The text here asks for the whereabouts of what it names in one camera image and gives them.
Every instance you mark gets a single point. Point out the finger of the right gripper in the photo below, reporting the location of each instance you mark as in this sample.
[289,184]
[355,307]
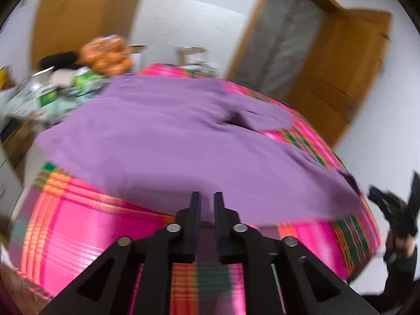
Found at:
[377,196]

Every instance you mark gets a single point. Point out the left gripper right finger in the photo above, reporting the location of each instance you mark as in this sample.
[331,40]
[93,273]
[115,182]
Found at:
[281,276]

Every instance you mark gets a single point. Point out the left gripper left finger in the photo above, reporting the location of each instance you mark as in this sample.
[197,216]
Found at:
[134,276]

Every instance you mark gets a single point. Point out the black clothing pile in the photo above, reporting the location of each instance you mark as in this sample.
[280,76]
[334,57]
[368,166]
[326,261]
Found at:
[65,60]

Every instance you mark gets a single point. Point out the black sleeve right forearm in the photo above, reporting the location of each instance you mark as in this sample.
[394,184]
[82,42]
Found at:
[399,285]

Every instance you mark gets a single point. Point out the pink plaid bed sheet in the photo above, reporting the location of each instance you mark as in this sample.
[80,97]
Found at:
[65,223]

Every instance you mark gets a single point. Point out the wooden wardrobe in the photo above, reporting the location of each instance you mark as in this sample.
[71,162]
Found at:
[66,25]

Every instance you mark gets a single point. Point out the wooden door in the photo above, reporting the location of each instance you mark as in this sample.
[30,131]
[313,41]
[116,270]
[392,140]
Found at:
[340,70]

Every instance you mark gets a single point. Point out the green white milk carton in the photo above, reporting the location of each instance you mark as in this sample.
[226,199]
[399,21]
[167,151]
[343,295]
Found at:
[47,95]

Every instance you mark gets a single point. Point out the person's right hand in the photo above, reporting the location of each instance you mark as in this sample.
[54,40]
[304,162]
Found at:
[406,245]

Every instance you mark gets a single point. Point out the bag of oranges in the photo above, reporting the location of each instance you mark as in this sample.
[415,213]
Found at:
[107,55]

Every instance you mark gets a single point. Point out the purple fleece garment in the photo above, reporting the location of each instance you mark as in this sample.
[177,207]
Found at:
[153,141]

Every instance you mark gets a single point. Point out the cardboard box with label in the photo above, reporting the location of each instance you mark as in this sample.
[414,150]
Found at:
[191,55]

